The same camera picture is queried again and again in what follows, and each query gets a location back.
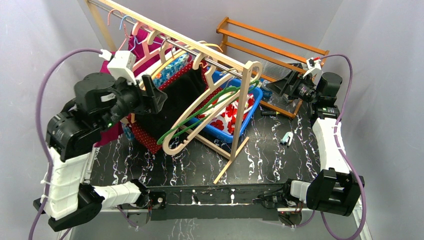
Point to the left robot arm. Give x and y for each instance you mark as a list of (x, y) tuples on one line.
[(100, 102)]

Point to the white plastic clip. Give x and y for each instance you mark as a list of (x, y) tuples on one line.
[(287, 139)]

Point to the black yellow marker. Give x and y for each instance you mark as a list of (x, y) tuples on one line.
[(269, 113)]

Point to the black base frame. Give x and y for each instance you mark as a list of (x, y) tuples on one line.
[(228, 201)]

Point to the red polka dot skirt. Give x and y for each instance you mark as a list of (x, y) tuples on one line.
[(204, 102)]

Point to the orange wooden shoe rack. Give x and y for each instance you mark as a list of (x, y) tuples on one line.
[(278, 55)]

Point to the white red poppy garment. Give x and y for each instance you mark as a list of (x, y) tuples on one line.
[(225, 120)]

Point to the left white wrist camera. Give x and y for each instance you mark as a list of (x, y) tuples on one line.
[(120, 64)]

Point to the black garment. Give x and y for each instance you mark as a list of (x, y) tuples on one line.
[(175, 102)]

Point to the cream wooden hanger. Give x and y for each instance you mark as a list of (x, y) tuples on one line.
[(250, 71)]

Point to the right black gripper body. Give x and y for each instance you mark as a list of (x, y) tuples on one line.
[(301, 89)]

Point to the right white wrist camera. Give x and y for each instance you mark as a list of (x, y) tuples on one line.
[(314, 67)]

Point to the wooden clothes rack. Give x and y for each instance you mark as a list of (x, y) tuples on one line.
[(222, 69)]

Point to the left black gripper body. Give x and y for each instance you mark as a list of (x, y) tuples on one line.
[(147, 97)]

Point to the green velvet hanger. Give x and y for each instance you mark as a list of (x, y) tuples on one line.
[(209, 105)]

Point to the blue plastic bin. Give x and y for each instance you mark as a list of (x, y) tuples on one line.
[(258, 95)]

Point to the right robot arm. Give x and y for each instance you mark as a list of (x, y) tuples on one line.
[(335, 189)]

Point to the magenta garment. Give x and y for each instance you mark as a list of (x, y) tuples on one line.
[(109, 132)]

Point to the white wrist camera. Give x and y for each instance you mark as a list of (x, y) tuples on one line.
[(120, 64), (314, 67)]

